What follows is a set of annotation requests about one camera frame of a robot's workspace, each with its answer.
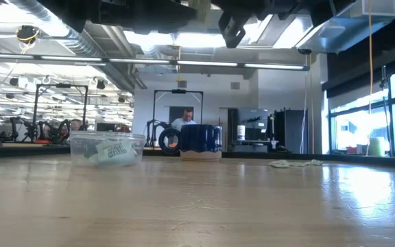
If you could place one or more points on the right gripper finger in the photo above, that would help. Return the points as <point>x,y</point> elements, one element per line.
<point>232,31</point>

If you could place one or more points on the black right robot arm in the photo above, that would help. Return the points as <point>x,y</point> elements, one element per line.
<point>286,5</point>

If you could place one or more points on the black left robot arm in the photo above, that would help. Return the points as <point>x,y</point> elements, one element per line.
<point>132,13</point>

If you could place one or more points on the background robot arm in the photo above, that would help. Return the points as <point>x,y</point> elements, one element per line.
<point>58,132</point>
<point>29,130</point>

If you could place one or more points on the overhead LED light bar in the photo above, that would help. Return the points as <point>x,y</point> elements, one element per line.
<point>142,61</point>

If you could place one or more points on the person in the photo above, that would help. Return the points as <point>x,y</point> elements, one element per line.
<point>76,124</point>
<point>183,121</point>

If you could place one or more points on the dark blue ceramic mug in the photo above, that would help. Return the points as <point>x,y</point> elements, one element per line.
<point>201,140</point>

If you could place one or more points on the black cabinet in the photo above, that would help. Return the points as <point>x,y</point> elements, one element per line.
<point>291,132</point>

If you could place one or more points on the large glass window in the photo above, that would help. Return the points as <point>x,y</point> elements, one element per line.
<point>355,130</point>

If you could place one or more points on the pale green cup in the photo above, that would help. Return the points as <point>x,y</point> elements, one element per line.
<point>376,147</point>

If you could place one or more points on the clear plastic container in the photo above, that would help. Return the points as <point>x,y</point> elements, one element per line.
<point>77,144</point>

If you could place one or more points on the black gantry frame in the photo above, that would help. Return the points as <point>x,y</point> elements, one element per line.
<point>178,91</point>
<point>62,85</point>

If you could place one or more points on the black aluminium table frame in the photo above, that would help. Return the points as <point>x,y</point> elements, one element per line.
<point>245,155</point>

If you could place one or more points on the silver ventilation duct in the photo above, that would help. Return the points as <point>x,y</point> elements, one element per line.
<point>81,43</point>

